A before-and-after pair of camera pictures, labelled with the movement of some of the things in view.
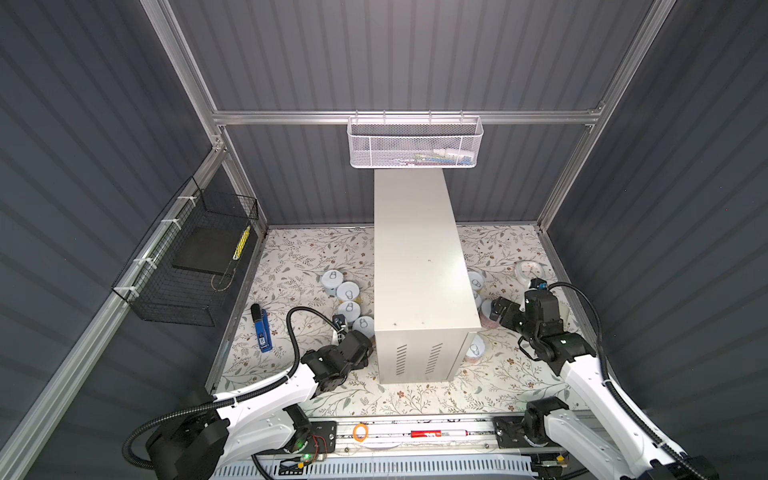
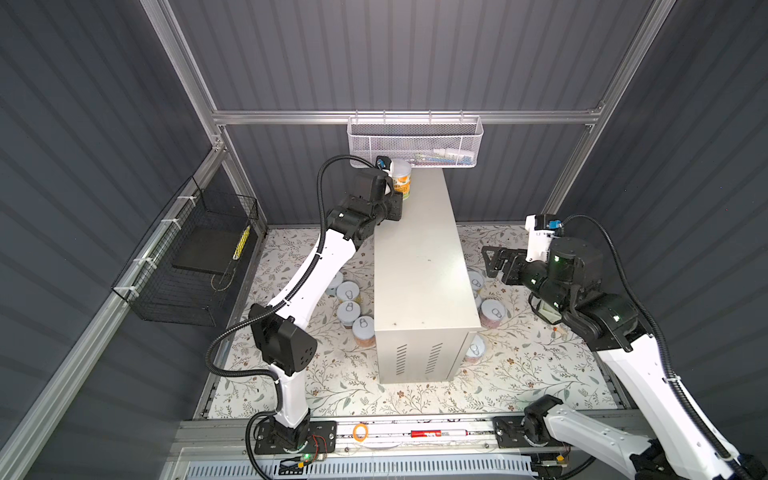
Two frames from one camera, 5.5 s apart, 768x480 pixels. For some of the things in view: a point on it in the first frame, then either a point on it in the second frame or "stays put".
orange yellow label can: x=365 y=325 to x=401 y=171
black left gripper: x=362 y=362 to x=392 y=205
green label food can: x=476 y=349 stays put
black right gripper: x=511 y=309 to x=513 y=258
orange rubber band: x=365 y=433 stays put
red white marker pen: x=439 y=433 stays put
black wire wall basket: x=182 y=272 stays put
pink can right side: x=484 y=314 stays put
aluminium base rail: x=394 y=435 stays put
